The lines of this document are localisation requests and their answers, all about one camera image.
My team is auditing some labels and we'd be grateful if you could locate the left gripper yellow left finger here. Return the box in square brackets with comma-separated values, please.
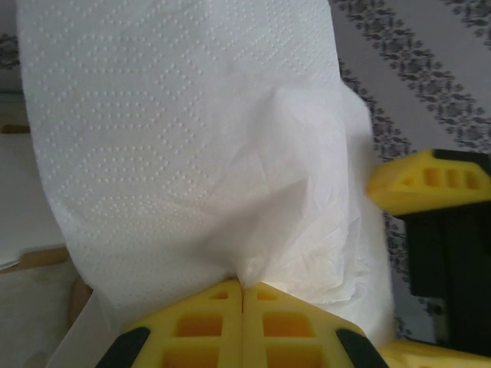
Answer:
[97, 278, 245, 368]

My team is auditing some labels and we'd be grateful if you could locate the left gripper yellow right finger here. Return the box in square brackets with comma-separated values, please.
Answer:
[244, 281, 389, 368]

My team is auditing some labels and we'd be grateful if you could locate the white paper napkin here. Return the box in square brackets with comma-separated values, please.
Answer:
[17, 0, 398, 346]

